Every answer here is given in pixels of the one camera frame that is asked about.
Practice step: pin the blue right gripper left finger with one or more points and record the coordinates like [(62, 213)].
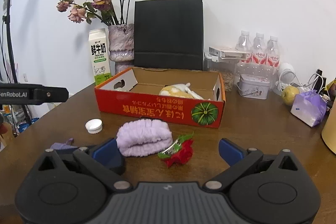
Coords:
[(101, 158)]

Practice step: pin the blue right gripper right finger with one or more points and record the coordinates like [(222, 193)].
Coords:
[(233, 154)]

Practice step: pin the fluffy purple headband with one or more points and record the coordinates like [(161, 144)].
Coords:
[(143, 137)]

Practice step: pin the purple drawstring fabric pouch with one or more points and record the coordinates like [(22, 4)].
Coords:
[(69, 144)]

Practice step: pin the red rose hair clip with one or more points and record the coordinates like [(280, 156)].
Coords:
[(180, 152)]

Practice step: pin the yellow white plush toy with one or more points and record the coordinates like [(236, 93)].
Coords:
[(180, 91)]

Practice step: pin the person's left hand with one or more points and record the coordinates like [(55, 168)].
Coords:
[(3, 128)]

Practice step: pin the white jar lid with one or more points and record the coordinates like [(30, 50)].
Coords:
[(94, 126)]

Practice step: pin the red cardboard produce box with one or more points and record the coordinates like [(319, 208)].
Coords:
[(135, 92)]

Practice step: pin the small floral tin box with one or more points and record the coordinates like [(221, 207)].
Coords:
[(255, 87)]

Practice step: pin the yellow green apple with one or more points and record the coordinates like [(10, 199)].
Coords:
[(288, 95)]

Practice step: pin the clear plastic food container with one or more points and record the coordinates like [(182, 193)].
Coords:
[(225, 67)]

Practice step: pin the purple tissue packet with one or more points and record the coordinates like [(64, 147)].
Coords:
[(309, 107)]

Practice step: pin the flat white orange box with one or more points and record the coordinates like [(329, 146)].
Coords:
[(228, 53)]

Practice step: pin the yellow thermos flask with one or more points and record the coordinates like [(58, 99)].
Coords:
[(328, 133)]

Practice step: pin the white round gadget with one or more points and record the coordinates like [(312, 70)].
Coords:
[(285, 76)]

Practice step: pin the middle water bottle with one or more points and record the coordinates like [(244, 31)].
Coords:
[(259, 49)]

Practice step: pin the water bottle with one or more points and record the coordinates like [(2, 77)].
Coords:
[(272, 52), (259, 49), (243, 43)]

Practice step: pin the white green milk carton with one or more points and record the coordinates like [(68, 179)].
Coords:
[(98, 45)]

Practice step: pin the right water bottle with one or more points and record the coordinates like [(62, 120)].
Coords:
[(272, 52)]

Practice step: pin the left water bottle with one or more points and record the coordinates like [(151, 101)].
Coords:
[(243, 43)]

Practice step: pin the purple textured vase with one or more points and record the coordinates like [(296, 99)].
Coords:
[(121, 46)]

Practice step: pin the colourful snack packet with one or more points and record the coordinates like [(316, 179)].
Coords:
[(331, 89)]

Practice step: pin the black light stand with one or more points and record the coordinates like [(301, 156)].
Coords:
[(9, 43)]

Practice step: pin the black paper shopping bag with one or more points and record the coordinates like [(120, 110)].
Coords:
[(168, 34)]

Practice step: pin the cluttered wire shelf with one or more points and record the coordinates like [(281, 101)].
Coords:
[(14, 115)]

